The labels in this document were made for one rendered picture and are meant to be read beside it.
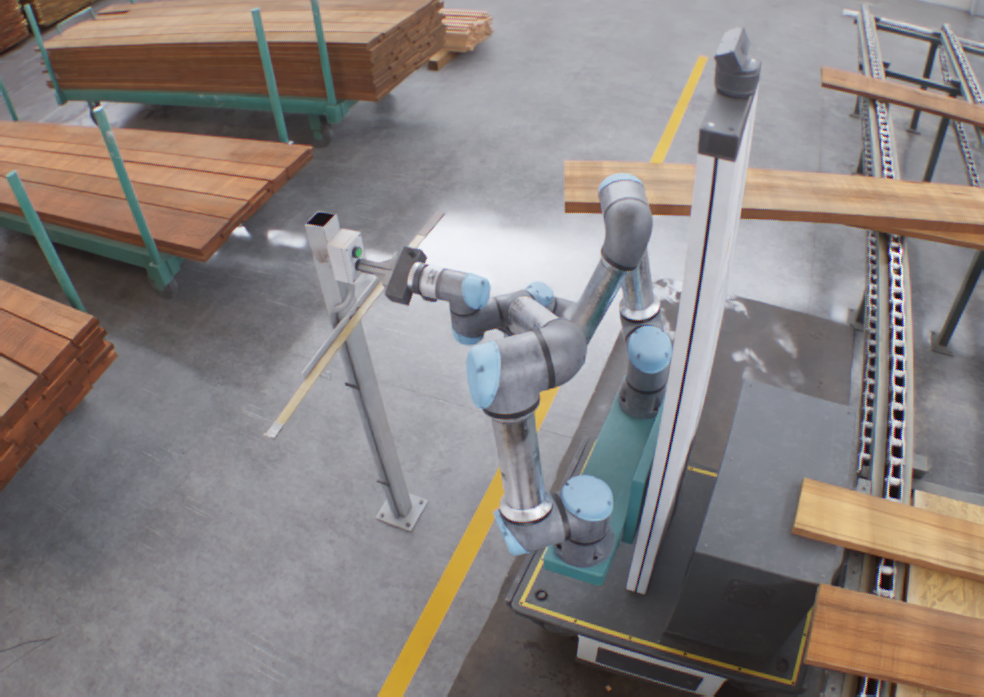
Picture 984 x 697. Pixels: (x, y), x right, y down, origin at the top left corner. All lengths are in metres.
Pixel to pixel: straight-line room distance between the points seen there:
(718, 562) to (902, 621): 0.46
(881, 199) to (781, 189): 0.41
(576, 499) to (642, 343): 0.52
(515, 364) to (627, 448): 0.73
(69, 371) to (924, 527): 2.91
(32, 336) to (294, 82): 2.48
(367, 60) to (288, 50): 0.61
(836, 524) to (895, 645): 0.33
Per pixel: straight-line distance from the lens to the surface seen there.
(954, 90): 4.60
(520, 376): 1.34
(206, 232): 3.47
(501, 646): 2.43
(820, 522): 1.73
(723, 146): 1.07
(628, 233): 1.67
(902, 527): 1.81
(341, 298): 1.90
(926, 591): 1.81
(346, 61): 4.41
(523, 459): 1.47
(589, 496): 1.63
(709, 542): 1.67
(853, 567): 1.77
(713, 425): 2.96
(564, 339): 1.37
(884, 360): 2.24
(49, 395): 2.95
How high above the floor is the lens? 2.28
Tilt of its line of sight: 45 degrees down
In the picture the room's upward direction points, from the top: 5 degrees counter-clockwise
